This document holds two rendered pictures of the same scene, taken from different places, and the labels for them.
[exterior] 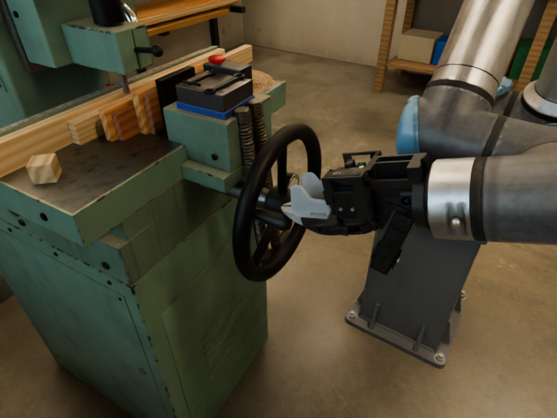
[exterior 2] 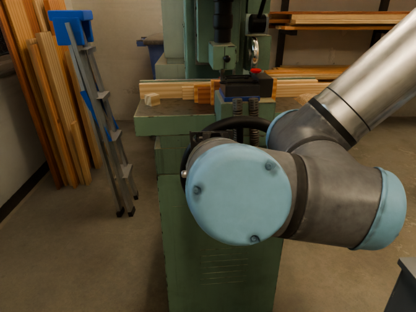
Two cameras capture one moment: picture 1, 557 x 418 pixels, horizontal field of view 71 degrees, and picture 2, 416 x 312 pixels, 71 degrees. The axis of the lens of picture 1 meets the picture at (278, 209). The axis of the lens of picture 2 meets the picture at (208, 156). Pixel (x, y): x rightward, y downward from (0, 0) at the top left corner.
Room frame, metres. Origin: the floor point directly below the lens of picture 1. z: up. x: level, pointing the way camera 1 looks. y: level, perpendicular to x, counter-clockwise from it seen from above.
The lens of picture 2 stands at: (0.14, -0.46, 1.17)
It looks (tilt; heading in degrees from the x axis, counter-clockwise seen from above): 27 degrees down; 55
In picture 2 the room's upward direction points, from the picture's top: straight up
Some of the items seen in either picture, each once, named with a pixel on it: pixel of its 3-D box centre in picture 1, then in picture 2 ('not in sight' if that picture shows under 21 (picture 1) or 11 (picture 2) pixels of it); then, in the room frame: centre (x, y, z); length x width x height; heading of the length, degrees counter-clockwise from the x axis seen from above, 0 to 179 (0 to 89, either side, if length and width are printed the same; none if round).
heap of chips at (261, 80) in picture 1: (247, 75); (313, 98); (0.92, 0.07, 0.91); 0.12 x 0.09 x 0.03; 60
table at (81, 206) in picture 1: (187, 136); (236, 116); (0.70, 0.18, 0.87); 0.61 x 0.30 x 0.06; 150
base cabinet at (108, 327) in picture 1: (144, 282); (215, 208); (0.78, 0.39, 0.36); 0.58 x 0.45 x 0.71; 60
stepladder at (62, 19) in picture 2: not in sight; (102, 123); (0.54, 1.16, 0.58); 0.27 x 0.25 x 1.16; 149
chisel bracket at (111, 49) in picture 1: (109, 48); (221, 57); (0.74, 0.30, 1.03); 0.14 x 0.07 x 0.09; 60
